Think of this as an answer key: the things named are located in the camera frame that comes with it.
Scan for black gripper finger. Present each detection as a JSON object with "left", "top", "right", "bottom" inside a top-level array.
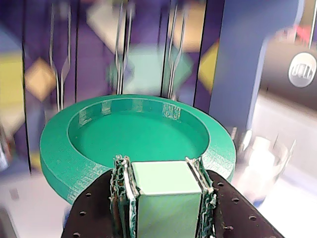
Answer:
[
  {"left": 60, "top": 154, "right": 136, "bottom": 238},
  {"left": 185, "top": 156, "right": 286, "bottom": 238}
]

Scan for green lid with cube knob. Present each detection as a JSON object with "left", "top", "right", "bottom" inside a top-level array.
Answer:
[{"left": 39, "top": 94, "right": 237, "bottom": 238}]

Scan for steel toy pot with lid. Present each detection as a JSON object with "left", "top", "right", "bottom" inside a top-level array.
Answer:
[{"left": 231, "top": 127, "right": 299, "bottom": 203}]

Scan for black Dell monitor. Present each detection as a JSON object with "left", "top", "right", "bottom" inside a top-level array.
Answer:
[{"left": 257, "top": 48, "right": 317, "bottom": 111}]

